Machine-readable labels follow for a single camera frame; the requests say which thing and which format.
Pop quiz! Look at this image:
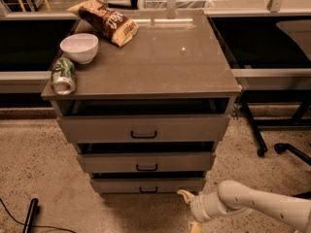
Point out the grey middle drawer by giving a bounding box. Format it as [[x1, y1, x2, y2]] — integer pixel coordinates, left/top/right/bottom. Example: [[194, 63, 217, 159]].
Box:
[[77, 152, 216, 173]]

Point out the grey bottom drawer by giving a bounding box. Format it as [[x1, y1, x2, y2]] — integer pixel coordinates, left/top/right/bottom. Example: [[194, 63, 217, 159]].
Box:
[[90, 178, 205, 193]]

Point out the black office chair base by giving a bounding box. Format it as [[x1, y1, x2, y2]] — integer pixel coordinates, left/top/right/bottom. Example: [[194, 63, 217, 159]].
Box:
[[273, 142, 311, 200]]

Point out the brown chip bag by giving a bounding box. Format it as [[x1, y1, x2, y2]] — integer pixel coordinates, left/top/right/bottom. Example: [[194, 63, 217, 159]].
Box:
[[68, 0, 138, 48]]

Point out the green soda can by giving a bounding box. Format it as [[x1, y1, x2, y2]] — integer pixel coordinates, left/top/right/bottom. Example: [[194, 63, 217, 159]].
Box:
[[51, 57, 76, 95]]

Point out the wire mesh basket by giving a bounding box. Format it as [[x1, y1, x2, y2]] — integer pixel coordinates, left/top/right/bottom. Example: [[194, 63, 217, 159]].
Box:
[[138, 0, 215, 10]]

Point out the grey top drawer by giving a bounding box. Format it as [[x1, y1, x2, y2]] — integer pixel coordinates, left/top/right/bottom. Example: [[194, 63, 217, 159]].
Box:
[[57, 116, 229, 143]]

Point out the white bowl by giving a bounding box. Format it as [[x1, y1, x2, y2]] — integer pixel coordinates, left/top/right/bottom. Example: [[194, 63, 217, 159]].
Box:
[[60, 33, 99, 64]]

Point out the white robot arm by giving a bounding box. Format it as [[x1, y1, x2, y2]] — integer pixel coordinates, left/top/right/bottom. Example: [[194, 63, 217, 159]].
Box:
[[177, 180, 311, 233]]

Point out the black floor cable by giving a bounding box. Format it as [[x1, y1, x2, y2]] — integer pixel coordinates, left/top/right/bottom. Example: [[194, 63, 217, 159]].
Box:
[[0, 197, 78, 233]]

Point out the grey drawer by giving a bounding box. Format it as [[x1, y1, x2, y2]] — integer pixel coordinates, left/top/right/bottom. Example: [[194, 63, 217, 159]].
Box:
[[77, 152, 216, 173], [57, 116, 229, 143], [90, 178, 205, 193]]

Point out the black stand foot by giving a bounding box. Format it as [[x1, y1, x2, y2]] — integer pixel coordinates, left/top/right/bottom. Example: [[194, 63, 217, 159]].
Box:
[[22, 198, 39, 233]]

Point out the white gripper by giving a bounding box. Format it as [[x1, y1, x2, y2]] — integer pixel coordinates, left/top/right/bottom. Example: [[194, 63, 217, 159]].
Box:
[[177, 189, 253, 233]]

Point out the grey drawer cabinet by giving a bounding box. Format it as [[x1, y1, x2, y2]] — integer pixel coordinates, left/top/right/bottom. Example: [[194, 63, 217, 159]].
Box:
[[42, 11, 241, 181]]

